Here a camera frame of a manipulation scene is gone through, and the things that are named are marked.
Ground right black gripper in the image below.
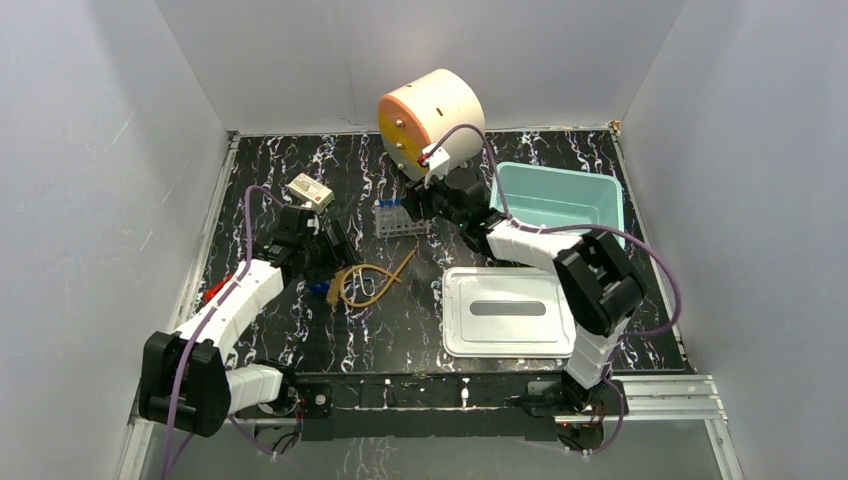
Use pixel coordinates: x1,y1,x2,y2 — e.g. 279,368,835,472
399,167,466,229

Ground tan rubber tubing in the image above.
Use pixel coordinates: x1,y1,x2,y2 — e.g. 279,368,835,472
339,248,418,309

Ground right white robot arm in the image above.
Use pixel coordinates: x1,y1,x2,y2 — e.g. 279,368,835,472
400,169,646,414

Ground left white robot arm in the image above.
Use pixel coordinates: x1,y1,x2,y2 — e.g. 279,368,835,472
138,206,360,437

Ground metal crucible tongs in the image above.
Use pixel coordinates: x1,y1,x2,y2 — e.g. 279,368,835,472
349,264,377,298

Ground clear test tube rack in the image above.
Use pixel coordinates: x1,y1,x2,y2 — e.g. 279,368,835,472
373,200,430,238

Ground small cream cardboard box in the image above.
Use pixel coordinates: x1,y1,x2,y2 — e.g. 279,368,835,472
287,173,335,212

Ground clear graduated cylinder blue base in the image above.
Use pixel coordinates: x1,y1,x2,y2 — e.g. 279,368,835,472
305,280,331,296

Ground round cream drawer cabinet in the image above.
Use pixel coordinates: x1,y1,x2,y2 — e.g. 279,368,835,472
377,69,485,181

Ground light blue plastic bin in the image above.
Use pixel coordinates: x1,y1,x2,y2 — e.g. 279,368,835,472
490,162,624,230

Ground white bin lid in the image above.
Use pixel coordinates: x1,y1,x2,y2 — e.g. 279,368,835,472
441,267,576,359

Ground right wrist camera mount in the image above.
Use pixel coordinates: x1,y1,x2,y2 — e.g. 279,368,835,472
418,143,451,189

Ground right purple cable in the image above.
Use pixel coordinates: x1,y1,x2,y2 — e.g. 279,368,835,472
420,123,682,455

